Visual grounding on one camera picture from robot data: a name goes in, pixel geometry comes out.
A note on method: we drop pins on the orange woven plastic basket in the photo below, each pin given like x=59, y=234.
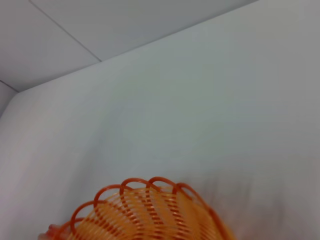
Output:
x=150, y=215

